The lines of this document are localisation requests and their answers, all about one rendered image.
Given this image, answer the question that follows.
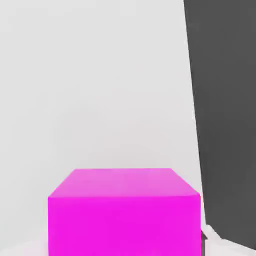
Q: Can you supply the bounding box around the small magenta cube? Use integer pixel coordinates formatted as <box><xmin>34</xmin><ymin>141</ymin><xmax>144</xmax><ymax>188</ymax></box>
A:
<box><xmin>47</xmin><ymin>168</ymin><xmax>201</xmax><ymax>256</ymax></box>

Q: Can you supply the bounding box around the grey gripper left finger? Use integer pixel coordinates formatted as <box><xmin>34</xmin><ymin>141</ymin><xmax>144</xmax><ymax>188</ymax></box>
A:
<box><xmin>0</xmin><ymin>231</ymin><xmax>49</xmax><ymax>256</ymax></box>

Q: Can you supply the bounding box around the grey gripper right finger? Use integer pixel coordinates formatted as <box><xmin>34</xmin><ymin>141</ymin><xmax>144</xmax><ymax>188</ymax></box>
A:
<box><xmin>200</xmin><ymin>224</ymin><xmax>256</xmax><ymax>256</ymax></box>

